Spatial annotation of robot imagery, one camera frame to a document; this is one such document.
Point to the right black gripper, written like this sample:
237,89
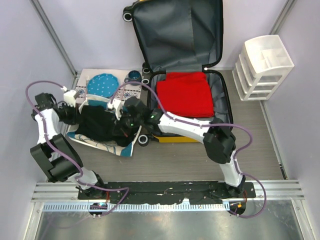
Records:
120,127

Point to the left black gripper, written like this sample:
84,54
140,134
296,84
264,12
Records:
75,117

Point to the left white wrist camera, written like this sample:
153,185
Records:
70,96

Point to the red item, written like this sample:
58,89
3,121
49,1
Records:
186,94

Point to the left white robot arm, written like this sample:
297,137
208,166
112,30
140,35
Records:
53,153

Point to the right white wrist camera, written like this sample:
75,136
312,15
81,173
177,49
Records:
116,106

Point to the white plastic drawer organizer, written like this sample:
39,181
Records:
261,67

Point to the dark blue ceramic cup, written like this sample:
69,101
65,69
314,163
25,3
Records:
133,78

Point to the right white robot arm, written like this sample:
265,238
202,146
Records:
216,136

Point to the blue polka dot plate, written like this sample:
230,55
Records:
103,85

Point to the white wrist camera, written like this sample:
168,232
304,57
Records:
70,96
116,106

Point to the black garment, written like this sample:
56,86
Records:
101,126

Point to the yellow Pikachu hard suitcase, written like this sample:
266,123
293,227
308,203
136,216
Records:
182,36

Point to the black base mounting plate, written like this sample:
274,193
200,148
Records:
168,192

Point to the teal Doraemon towel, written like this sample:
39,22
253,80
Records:
109,146

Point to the patterned white placemat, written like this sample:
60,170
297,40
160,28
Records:
123,94

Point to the white slotted cable duct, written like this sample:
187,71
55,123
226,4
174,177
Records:
94,207

